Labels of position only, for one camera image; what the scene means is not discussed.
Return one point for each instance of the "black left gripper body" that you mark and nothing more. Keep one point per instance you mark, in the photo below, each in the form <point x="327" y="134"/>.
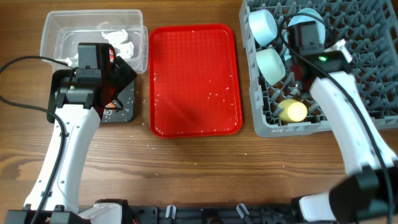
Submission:
<point x="118" y="79"/>

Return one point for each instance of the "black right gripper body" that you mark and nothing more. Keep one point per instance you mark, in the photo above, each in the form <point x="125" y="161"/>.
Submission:
<point x="292" y="65"/>

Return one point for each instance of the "red snack wrapper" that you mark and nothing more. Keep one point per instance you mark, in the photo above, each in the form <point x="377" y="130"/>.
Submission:
<point x="111" y="55"/>

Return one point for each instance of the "white napkin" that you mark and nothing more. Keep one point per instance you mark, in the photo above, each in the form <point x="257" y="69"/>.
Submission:
<point x="126" y="44"/>

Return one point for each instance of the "mint green bowl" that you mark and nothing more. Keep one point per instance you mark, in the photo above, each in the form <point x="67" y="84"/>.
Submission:
<point x="270" y="65"/>

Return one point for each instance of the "light blue plate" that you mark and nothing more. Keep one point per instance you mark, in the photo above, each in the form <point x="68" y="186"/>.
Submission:
<point x="321" y="29"/>

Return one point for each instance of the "yellow plastic cup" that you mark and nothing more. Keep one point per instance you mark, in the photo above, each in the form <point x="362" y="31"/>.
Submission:
<point x="292" y="111"/>

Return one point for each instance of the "light blue bowl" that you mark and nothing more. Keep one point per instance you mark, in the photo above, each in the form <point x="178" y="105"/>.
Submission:
<point x="263" y="26"/>

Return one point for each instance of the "orange carrot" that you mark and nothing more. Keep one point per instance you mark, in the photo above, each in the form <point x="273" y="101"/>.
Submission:
<point x="111" y="106"/>

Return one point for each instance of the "white rice pile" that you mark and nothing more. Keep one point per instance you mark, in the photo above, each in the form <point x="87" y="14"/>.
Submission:
<point x="120" y="110"/>

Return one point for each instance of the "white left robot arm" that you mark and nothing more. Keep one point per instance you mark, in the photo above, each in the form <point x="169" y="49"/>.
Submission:
<point x="78" y="98"/>

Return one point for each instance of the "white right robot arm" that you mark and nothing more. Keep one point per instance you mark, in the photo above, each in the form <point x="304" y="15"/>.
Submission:
<point x="370" y="189"/>

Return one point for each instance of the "grey dishwasher rack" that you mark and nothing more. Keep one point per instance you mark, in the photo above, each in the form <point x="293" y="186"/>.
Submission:
<point x="370" y="30"/>

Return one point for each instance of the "black tray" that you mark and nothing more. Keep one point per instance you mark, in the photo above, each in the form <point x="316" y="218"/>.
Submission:
<point x="58" y="76"/>

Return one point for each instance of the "clear plastic bin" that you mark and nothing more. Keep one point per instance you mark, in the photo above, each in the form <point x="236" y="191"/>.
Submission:
<point x="58" y="23"/>

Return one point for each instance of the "red serving tray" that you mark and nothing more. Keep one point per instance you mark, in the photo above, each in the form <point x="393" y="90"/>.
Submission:
<point x="193" y="81"/>

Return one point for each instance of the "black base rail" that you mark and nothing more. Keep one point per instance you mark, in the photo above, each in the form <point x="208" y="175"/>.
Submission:
<point x="278" y="214"/>

